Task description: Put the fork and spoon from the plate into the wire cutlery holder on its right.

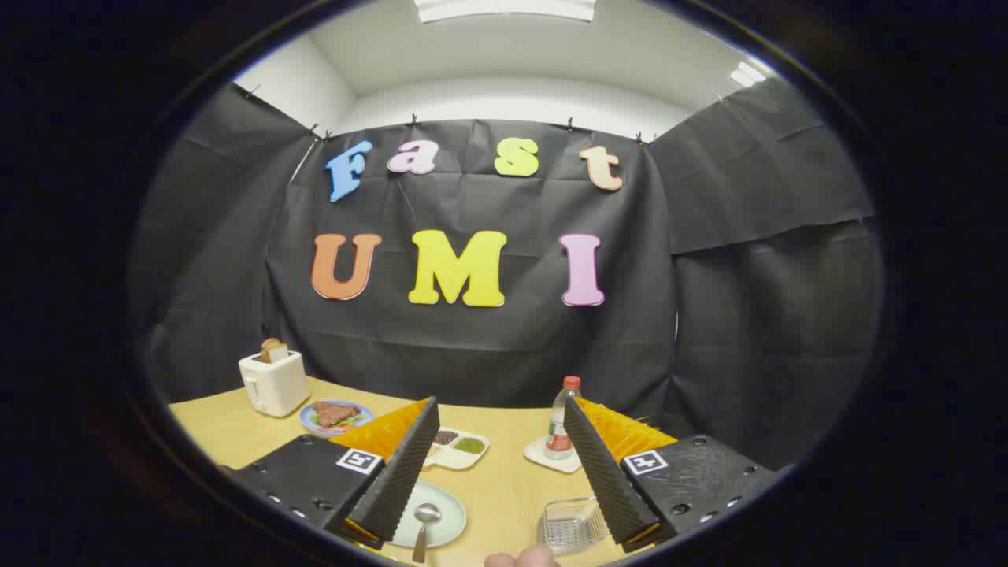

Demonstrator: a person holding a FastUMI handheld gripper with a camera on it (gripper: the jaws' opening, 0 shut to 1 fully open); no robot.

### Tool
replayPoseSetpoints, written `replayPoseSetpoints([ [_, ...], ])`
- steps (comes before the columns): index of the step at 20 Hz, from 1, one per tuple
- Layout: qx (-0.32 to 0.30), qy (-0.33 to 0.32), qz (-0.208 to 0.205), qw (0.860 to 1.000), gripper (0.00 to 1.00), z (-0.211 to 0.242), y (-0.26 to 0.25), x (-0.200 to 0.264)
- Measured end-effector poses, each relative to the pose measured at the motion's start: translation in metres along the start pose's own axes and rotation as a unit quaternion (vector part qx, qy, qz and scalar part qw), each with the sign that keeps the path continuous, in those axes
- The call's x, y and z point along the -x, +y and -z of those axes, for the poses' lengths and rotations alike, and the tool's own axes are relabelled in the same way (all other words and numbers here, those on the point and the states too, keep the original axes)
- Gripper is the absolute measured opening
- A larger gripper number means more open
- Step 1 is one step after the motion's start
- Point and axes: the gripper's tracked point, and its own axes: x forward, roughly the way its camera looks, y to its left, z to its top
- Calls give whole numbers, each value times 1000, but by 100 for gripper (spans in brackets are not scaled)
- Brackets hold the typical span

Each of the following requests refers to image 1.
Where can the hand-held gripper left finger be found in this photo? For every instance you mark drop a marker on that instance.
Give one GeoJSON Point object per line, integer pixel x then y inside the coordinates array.
{"type": "Point", "coordinates": [402, 472]}

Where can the black backdrop cloth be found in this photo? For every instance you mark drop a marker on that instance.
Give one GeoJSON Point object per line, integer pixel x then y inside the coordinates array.
{"type": "Point", "coordinates": [472, 346]}

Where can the light green plate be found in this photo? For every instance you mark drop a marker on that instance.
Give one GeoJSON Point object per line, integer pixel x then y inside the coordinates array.
{"type": "Point", "coordinates": [453, 516]}

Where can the pile of dark beans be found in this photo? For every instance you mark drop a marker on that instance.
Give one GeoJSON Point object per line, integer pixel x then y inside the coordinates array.
{"type": "Point", "coordinates": [446, 437]}

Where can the small blue plate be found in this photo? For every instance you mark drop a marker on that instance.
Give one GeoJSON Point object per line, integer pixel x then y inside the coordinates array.
{"type": "Point", "coordinates": [311, 421]}

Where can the meat and salad serving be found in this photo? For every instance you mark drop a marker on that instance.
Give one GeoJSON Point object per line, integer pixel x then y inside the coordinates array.
{"type": "Point", "coordinates": [335, 413]}

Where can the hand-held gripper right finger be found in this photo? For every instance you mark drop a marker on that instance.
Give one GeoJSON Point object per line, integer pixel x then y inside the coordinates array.
{"type": "Point", "coordinates": [606, 480]}

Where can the pile of green beans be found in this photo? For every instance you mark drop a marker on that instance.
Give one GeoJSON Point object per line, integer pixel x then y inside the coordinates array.
{"type": "Point", "coordinates": [469, 446]}

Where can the white square coaster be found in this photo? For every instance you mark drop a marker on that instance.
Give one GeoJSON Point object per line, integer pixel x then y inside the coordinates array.
{"type": "Point", "coordinates": [543, 462]}

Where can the long ceiling light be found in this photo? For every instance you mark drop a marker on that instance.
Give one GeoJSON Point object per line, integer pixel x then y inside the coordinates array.
{"type": "Point", "coordinates": [504, 8]}

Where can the white divided dish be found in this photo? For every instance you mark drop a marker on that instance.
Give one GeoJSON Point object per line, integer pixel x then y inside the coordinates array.
{"type": "Point", "coordinates": [461, 461]}

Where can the small ceiling light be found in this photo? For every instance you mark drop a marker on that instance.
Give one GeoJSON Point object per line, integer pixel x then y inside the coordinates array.
{"type": "Point", "coordinates": [746, 75]}

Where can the white toaster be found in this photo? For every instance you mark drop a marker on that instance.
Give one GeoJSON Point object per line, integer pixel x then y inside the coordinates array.
{"type": "Point", "coordinates": [276, 387]}

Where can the toast slice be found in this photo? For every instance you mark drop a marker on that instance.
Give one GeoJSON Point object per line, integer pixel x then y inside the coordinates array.
{"type": "Point", "coordinates": [273, 350]}

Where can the pile of pale beans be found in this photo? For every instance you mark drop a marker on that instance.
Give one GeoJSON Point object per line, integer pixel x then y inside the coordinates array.
{"type": "Point", "coordinates": [433, 453]}

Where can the clear water bottle red cap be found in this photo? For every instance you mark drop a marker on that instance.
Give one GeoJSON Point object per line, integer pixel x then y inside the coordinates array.
{"type": "Point", "coordinates": [559, 433]}

